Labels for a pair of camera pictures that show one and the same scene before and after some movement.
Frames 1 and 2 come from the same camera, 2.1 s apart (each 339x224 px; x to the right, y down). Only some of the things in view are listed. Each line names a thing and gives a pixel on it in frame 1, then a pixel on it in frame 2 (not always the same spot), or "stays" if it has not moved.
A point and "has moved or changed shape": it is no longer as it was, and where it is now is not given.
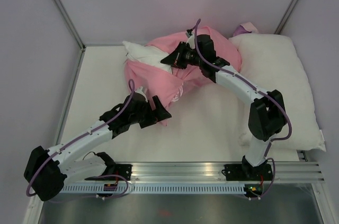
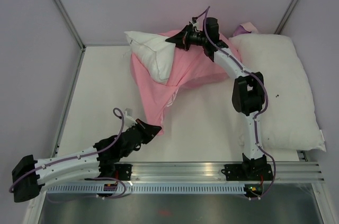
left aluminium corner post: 61,7 stays
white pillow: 146,55 has moved or changed shape
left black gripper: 157,115 to 149,132
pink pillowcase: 164,89 has moved or changed shape
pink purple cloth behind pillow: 245,28 stays
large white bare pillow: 272,62 stays
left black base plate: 124,170 stays
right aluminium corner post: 284,18 stays
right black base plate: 247,172 stays
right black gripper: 174,58 to 179,38
